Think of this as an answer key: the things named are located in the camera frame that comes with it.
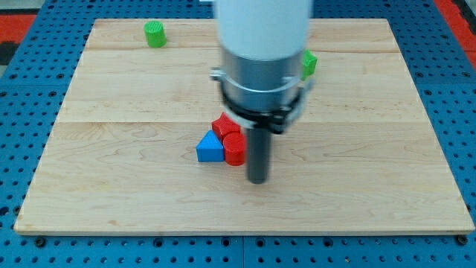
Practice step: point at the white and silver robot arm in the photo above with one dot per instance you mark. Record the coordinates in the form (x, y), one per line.
(262, 47)

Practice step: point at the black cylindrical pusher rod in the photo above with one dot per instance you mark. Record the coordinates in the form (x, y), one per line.
(258, 155)

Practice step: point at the blue triangle block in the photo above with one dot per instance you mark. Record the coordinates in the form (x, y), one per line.
(210, 148)

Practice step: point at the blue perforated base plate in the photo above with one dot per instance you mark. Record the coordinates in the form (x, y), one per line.
(36, 80)

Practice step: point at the red star block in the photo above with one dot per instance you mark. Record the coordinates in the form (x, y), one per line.
(223, 126)

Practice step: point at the green star block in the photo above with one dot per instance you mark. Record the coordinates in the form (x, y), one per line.
(309, 62)

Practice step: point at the green cylinder block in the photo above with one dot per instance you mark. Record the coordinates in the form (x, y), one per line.
(155, 34)

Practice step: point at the wooden board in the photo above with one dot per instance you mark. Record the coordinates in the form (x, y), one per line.
(362, 159)

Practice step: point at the red cylinder block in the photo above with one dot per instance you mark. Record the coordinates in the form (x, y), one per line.
(234, 149)

